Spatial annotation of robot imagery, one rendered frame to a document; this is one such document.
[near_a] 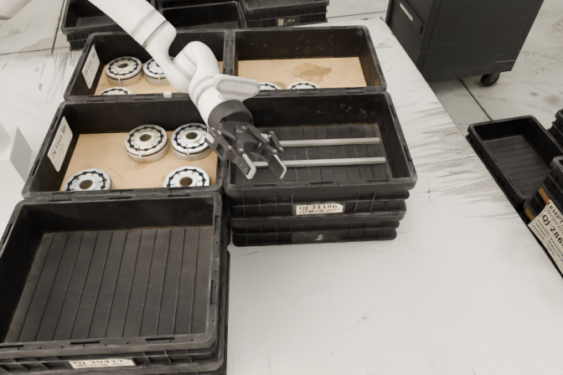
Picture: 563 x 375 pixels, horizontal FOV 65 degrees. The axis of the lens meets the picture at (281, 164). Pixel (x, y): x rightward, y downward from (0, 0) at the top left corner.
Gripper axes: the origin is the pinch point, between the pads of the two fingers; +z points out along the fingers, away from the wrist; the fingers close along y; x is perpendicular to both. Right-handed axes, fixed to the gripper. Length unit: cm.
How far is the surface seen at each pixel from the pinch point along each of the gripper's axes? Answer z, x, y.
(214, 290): 7.3, -20.6, 4.4
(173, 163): -32.7, -26.7, -5.5
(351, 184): 0.0, -4.4, -24.8
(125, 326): 0.6, -37.2, 13.2
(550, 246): 19, -18, -118
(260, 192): -8.1, -13.3, -11.0
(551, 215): 13, -10, -116
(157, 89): -62, -24, -11
